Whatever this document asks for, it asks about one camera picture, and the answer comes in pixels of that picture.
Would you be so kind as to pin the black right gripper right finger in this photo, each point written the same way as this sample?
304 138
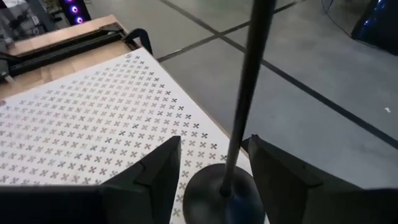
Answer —
311 205

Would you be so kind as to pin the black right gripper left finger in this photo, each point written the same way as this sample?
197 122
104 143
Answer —
77 205

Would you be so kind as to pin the black candlestick holder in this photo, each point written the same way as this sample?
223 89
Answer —
248 77

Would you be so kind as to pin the white table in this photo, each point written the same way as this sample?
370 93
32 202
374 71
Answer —
93 124

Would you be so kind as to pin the black computer tower glowing fans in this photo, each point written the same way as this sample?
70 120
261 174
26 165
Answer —
74 12

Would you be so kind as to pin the dark blue glossy object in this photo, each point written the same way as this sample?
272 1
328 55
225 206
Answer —
379 25

